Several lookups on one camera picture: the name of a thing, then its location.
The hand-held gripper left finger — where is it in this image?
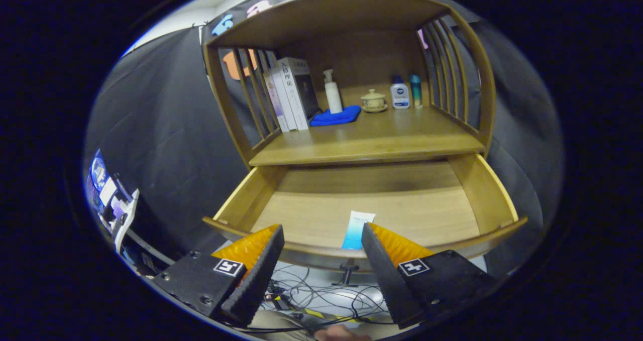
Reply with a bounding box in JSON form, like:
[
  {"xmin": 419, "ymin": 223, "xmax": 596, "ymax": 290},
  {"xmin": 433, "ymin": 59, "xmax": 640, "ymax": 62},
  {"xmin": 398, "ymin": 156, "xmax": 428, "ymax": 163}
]
[{"xmin": 151, "ymin": 224, "xmax": 285, "ymax": 327}]

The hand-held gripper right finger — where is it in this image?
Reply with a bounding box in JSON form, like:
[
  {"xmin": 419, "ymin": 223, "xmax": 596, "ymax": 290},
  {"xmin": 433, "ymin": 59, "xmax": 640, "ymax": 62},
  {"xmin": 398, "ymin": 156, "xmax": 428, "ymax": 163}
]
[{"xmin": 361, "ymin": 222, "xmax": 498, "ymax": 330}]

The blue squeeze tube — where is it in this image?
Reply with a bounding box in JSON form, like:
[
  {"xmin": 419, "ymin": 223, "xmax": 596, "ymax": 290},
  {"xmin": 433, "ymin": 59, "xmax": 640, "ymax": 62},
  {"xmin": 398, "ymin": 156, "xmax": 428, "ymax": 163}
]
[{"xmin": 342, "ymin": 210, "xmax": 376, "ymax": 251}]

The wooden countertop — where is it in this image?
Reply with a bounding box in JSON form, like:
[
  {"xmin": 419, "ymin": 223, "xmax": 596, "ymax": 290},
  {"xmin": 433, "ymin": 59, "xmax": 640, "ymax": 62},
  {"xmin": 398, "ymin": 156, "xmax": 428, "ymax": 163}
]
[{"xmin": 249, "ymin": 105, "xmax": 485, "ymax": 167}]

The wooden cabinet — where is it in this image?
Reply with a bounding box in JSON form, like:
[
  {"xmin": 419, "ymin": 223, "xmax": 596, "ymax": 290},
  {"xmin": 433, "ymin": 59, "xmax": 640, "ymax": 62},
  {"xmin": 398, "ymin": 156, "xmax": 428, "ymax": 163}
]
[{"xmin": 201, "ymin": 0, "xmax": 497, "ymax": 168}]

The blue folded cloth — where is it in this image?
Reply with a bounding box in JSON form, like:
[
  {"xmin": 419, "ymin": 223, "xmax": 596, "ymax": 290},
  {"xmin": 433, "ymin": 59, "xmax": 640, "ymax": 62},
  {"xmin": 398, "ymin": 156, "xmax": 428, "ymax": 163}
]
[{"xmin": 310, "ymin": 105, "xmax": 362, "ymax": 127}]

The thin pale purple book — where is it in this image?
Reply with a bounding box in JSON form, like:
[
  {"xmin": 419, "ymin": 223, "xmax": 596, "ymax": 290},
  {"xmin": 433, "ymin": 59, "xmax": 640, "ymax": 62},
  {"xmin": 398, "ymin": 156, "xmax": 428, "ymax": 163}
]
[{"xmin": 263, "ymin": 70, "xmax": 290, "ymax": 133}]

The ceramic lidded teacup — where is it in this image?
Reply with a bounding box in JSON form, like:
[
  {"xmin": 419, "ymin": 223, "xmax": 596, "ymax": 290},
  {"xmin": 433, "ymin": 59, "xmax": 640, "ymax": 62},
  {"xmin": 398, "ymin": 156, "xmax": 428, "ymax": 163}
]
[{"xmin": 360, "ymin": 88, "xmax": 388, "ymax": 113}]

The thin white book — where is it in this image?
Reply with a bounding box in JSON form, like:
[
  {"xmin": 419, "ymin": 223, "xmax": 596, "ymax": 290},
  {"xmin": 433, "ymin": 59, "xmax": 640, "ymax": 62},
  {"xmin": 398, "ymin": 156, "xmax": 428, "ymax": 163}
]
[{"xmin": 271, "ymin": 65, "xmax": 299, "ymax": 132}]

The white lotion bottle blue cap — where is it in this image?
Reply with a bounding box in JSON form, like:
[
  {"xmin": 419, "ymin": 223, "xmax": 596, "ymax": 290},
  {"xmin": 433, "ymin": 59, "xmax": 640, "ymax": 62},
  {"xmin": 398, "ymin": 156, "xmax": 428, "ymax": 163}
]
[{"xmin": 390, "ymin": 75, "xmax": 410, "ymax": 110}]

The lit display screen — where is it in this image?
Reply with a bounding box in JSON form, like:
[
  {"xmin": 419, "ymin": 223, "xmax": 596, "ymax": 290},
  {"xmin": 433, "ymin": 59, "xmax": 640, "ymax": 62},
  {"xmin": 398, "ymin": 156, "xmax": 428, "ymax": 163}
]
[{"xmin": 88, "ymin": 149, "xmax": 126, "ymax": 231}]

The slim teal bottle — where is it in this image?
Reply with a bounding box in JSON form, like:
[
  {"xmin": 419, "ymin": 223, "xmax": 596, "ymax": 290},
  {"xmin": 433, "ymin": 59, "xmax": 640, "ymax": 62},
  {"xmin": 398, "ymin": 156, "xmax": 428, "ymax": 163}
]
[{"xmin": 409, "ymin": 73, "xmax": 423, "ymax": 109}]

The white pump bottle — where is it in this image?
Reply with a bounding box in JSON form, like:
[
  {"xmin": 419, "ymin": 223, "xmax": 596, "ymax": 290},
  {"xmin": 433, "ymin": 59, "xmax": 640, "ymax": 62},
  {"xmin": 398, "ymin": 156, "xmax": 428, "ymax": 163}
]
[{"xmin": 323, "ymin": 69, "xmax": 344, "ymax": 115}]

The thick white dark-cover book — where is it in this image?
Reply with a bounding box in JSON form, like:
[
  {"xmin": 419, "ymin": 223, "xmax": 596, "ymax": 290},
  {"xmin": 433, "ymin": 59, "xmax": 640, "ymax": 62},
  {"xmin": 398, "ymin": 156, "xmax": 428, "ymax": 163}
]
[{"xmin": 277, "ymin": 57, "xmax": 322, "ymax": 131}]

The tangle of black cables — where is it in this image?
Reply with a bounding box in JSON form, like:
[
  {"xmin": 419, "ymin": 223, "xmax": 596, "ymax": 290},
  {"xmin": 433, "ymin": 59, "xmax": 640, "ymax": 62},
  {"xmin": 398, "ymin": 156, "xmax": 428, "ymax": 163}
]
[{"xmin": 251, "ymin": 266, "xmax": 397, "ymax": 334}]

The white plastic bracket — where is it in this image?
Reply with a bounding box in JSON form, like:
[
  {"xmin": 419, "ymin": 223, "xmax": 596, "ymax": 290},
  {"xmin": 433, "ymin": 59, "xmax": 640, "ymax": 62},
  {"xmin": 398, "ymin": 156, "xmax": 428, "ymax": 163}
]
[{"xmin": 114, "ymin": 189, "xmax": 140, "ymax": 254}]

